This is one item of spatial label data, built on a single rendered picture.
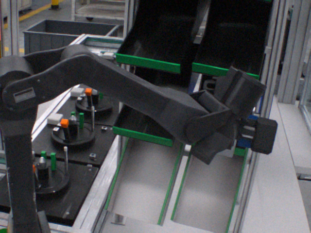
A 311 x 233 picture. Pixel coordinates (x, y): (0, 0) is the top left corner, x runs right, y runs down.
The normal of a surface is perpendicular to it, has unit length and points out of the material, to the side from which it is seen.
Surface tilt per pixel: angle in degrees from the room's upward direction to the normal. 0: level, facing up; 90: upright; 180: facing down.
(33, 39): 90
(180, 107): 75
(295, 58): 90
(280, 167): 0
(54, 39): 90
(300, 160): 0
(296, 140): 0
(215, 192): 45
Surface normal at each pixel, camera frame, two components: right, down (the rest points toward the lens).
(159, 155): -0.17, -0.36
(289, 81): -0.14, 0.42
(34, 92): 0.39, 0.43
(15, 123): 0.29, 0.82
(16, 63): 0.23, -0.90
